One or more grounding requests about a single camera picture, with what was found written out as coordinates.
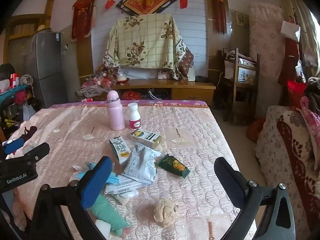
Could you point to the cluttered shelf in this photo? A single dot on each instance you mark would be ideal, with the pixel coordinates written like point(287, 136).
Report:
point(12, 97)

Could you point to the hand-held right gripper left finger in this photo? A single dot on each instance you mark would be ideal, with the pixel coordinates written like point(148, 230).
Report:
point(93, 183)

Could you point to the rolled floral mattress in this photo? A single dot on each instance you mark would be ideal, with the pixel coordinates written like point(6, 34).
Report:
point(266, 50)

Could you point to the red bowl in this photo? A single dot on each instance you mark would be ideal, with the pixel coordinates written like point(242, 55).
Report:
point(123, 80)

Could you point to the white foam block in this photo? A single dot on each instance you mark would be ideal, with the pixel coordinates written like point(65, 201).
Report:
point(103, 226)

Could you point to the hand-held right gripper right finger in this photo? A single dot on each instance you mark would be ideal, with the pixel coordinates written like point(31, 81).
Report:
point(228, 180)

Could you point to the hanging red garment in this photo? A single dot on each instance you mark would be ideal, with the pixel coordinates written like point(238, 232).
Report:
point(290, 60)

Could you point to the black box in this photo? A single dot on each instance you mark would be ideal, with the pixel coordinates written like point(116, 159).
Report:
point(200, 79)

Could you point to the crumpled beige tissue ball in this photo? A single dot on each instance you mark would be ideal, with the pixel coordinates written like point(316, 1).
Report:
point(165, 211)

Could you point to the silver refrigerator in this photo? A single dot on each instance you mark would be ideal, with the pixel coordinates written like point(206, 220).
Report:
point(46, 67)

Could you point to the green yellow medicine box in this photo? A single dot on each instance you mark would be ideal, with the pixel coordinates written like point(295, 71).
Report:
point(146, 137)

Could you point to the pink floral garment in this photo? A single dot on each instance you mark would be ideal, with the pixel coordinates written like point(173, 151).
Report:
point(311, 120)

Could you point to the white plastic bag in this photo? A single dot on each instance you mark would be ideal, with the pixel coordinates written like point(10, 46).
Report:
point(28, 111)

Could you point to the small red flag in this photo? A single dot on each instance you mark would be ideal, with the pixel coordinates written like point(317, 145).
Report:
point(183, 2)
point(109, 3)

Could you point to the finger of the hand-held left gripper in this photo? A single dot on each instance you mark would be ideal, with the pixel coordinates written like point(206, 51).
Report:
point(14, 146)
point(35, 153)

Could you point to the red bag in cabinet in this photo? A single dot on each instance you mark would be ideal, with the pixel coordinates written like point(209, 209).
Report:
point(131, 95)

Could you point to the clear plastic bag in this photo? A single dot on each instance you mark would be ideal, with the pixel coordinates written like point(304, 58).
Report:
point(93, 91)

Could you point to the white printed snack wrapper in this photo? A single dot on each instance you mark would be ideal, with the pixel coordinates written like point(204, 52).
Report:
point(142, 166)

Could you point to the white yellow flat box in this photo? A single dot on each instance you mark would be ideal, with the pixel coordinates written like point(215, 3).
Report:
point(120, 148)

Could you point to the red patterned blanket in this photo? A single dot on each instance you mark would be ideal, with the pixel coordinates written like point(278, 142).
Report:
point(297, 150)

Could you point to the floral checked cloth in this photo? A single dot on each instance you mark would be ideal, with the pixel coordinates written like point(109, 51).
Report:
point(145, 42)

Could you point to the picture frame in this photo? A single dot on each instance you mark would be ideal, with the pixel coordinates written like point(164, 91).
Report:
point(242, 18)

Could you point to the dark green snack packet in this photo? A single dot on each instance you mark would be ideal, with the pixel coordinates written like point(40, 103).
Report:
point(173, 166)

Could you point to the wooden cabinet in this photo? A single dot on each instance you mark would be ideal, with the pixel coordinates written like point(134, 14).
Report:
point(190, 90)

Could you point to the pink quilted bedspread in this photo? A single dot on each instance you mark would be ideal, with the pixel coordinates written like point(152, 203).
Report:
point(195, 140)

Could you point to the floral sofa cover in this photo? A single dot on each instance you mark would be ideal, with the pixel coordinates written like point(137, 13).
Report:
point(271, 145)

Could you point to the wooden chair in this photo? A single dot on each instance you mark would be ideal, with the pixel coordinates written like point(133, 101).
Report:
point(241, 85)

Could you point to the curtain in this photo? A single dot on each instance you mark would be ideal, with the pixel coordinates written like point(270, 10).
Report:
point(306, 30)

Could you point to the white paper bag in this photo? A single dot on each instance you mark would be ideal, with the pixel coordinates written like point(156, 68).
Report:
point(290, 30)

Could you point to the red diamond wall ornament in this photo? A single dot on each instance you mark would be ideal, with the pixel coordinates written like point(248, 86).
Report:
point(147, 1)

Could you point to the flat white blue box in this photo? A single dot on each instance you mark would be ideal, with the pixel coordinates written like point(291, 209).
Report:
point(127, 185)

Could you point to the white bottle with pink label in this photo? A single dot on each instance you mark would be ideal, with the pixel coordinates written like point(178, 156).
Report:
point(134, 118)

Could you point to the red plastic bag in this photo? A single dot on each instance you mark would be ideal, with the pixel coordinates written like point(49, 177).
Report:
point(256, 130)

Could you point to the red knot wall hanging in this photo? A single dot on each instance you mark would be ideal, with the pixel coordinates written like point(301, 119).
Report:
point(219, 7)
point(82, 15)

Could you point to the pink water bottle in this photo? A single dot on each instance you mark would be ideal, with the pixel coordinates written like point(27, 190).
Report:
point(115, 115)

